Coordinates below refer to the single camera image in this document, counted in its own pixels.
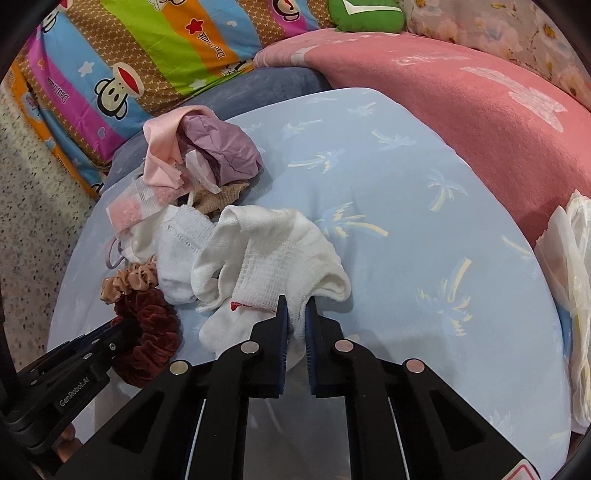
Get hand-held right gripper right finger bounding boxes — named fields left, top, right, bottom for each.
left=305, top=298, right=536, bottom=480

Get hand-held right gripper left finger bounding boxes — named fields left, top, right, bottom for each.
left=88, top=295, right=290, bottom=480

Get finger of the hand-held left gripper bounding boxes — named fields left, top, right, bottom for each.
left=69, top=316, right=141, bottom=370

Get maroon velvet scrunchie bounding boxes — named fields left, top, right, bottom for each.
left=111, top=288, right=182, bottom=387

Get white sock with red mark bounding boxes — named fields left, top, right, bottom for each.
left=122, top=203, right=222, bottom=305
left=191, top=205, right=352, bottom=363

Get pink clothes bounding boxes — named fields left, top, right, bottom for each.
left=178, top=114, right=264, bottom=183

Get white plastic-lined basket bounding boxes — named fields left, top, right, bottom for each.
left=533, top=189, right=591, bottom=430

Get person's left hand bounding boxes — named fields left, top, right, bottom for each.
left=55, top=422, right=86, bottom=462

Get beige satin scrunchie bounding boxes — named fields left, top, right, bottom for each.
left=100, top=260, right=160, bottom=305

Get clear packet of pink beads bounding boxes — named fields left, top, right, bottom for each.
left=107, top=178, right=185, bottom=234

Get beige stocking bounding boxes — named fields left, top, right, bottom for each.
left=187, top=181, right=250, bottom=215

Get torn white wrapper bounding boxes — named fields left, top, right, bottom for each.
left=185, top=150, right=222, bottom=195

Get pink cloth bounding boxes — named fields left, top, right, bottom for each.
left=142, top=105, right=213, bottom=191

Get dark blue cushion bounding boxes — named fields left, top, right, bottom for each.
left=99, top=67, right=333, bottom=195

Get colourful monkey print quilt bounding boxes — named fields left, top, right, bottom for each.
left=9, top=0, right=338, bottom=199

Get pink fleece blanket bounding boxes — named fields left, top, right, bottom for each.
left=253, top=28, right=591, bottom=250

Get green plush cushion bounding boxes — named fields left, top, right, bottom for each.
left=328, top=0, right=407, bottom=34

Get floral grey quilt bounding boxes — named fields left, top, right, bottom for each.
left=402, top=0, right=587, bottom=107

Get thin grey hair tie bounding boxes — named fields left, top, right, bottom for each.
left=105, top=237, right=127, bottom=271

